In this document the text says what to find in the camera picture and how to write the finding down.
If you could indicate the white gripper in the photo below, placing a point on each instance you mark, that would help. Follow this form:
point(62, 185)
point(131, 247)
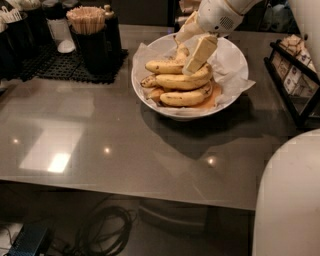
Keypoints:
point(218, 17)

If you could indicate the spotted yellow banana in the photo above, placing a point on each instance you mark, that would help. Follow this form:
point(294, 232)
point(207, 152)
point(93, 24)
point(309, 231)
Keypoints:
point(164, 66)

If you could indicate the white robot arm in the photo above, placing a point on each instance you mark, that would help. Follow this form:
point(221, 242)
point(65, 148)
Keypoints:
point(287, 217)

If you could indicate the rear upright yellow banana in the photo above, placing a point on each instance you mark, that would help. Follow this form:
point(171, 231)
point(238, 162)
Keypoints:
point(182, 52)

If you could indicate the middle yellow banana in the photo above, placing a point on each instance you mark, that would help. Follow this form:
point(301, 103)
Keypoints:
point(185, 82)

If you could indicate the white paper bowl liner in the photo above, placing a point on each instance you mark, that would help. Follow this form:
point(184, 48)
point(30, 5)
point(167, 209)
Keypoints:
point(228, 71)

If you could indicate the white ceramic bowl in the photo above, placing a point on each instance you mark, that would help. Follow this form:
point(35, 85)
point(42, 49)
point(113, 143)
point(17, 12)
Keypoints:
point(233, 60)

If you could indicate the front yellow banana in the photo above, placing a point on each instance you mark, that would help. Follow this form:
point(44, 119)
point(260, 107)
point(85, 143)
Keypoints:
point(187, 98)

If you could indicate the left small yellow banana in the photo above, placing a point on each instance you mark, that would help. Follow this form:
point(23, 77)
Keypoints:
point(149, 81)

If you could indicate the black napkin holder with napkins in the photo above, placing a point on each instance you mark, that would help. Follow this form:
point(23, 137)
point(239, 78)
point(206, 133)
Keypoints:
point(182, 10)

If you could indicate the dark bottle with cork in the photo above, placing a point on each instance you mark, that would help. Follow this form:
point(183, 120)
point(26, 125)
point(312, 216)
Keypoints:
point(112, 34)

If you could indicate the black condiment packet rack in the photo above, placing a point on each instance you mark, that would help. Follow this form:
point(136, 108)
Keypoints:
point(292, 71)

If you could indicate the black cup of stir sticks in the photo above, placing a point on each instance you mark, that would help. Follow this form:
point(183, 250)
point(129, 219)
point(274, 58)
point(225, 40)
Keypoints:
point(88, 25)

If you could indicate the white lidded cup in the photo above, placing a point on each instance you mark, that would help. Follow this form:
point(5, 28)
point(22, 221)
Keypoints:
point(58, 26)

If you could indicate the black rubber grid mat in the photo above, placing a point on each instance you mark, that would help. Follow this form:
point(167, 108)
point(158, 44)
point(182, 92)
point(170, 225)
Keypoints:
point(50, 64)

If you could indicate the black cup with white cutlery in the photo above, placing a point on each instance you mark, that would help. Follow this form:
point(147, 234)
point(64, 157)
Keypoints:
point(21, 37)

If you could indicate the black container far left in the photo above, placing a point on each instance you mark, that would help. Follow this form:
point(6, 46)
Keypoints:
point(10, 64)

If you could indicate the blue black box on floor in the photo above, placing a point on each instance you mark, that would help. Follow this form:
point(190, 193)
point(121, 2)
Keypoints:
point(30, 241)

